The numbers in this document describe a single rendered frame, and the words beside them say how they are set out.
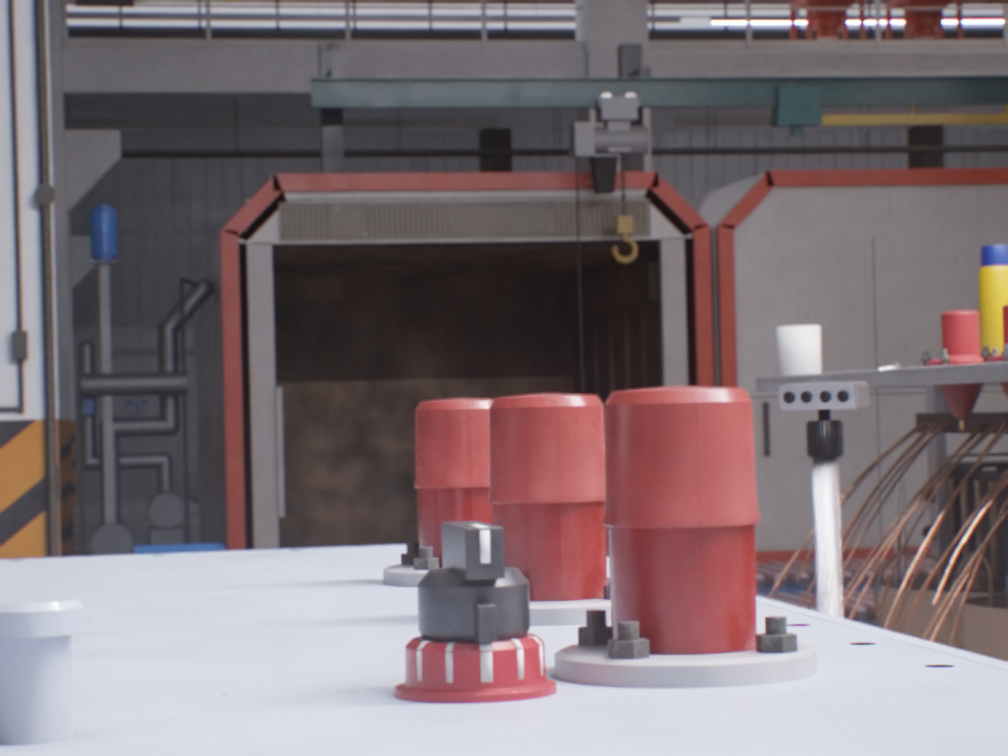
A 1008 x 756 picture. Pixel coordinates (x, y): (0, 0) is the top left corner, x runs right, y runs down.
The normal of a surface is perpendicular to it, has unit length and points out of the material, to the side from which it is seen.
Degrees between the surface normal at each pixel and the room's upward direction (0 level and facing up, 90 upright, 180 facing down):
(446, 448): 89
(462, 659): 88
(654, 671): 90
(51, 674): 90
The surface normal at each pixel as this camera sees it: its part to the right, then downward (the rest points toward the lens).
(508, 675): 0.44, -0.05
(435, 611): -0.62, 0.00
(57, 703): 0.78, -0.03
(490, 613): 0.18, -0.02
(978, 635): -0.97, 0.02
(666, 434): -0.26, -0.03
